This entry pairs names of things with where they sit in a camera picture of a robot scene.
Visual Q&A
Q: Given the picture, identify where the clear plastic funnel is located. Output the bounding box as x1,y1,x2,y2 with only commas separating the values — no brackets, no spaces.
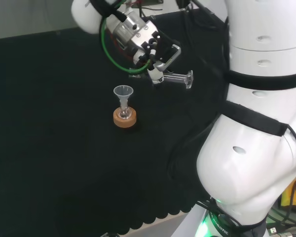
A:
113,85,135,111

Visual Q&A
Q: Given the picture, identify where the green cable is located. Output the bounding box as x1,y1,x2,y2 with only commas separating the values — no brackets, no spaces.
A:
99,0,154,74

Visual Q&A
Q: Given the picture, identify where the clear graduated cylinder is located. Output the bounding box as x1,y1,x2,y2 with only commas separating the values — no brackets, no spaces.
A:
129,70,194,89

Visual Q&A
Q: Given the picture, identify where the yellow stop button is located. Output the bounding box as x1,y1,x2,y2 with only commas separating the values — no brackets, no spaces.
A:
280,172,296,208

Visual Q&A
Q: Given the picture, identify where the clear round-bottom flask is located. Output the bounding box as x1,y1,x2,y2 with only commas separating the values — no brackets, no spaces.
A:
118,103,132,120

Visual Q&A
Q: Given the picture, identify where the pale board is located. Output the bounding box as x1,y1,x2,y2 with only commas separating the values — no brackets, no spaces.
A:
0,0,79,40

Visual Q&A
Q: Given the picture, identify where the black bench cloth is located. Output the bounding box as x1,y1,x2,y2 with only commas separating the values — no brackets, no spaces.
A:
0,10,231,236

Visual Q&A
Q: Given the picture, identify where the cork ring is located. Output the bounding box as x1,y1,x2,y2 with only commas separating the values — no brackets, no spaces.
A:
112,107,138,128

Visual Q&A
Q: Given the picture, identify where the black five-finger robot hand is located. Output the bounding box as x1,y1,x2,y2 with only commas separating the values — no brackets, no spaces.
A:
132,29,183,86

